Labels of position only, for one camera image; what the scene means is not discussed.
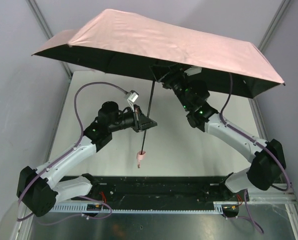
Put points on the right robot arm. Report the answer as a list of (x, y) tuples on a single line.
[(266, 157)]

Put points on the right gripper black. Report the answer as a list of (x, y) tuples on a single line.
[(167, 75)]

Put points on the right aluminium frame post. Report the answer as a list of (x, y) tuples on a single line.
[(271, 29)]

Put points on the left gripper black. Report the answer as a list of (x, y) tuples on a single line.
[(137, 118)]

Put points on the grey cable duct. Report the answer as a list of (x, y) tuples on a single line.
[(87, 208)]

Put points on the aluminium frame post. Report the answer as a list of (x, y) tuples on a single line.
[(38, 15), (271, 29)]

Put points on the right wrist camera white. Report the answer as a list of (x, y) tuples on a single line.
[(193, 71)]

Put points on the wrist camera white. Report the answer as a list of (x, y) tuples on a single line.
[(131, 97), (193, 71)]

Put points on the left aluminium frame post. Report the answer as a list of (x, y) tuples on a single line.
[(38, 15)]

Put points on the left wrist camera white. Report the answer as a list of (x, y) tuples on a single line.
[(131, 97)]

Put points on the pink folding umbrella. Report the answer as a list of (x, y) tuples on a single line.
[(127, 44)]

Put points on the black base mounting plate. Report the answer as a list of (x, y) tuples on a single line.
[(162, 192)]

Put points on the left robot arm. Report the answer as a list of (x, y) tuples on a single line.
[(41, 188)]

